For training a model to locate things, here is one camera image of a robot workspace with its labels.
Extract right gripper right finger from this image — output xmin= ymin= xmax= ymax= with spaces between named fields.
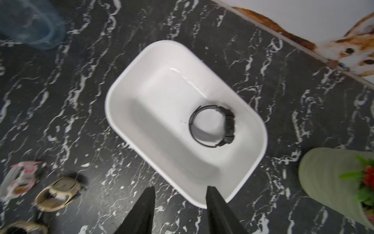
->
xmin=206 ymin=186 xmax=247 ymax=234

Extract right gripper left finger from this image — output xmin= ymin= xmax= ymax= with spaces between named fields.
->
xmin=114 ymin=186 xmax=155 ymax=234

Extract pink white watch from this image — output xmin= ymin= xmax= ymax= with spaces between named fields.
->
xmin=1 ymin=161 xmax=41 ymax=202

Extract white storage box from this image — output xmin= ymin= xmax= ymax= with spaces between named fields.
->
xmin=105 ymin=41 xmax=268 ymax=208

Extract green pot red flowers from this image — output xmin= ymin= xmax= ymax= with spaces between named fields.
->
xmin=298 ymin=147 xmax=374 ymax=229

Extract clear blue spray bottle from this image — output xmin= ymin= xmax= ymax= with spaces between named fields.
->
xmin=1 ymin=1 xmax=66 ymax=50

